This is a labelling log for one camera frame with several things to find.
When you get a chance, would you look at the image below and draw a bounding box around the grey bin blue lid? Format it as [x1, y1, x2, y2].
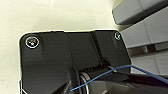
[119, 16, 168, 78]

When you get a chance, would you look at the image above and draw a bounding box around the thin blue cable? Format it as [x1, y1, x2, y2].
[70, 65, 168, 92]

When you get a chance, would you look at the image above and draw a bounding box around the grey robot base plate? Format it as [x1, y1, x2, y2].
[18, 29, 133, 94]

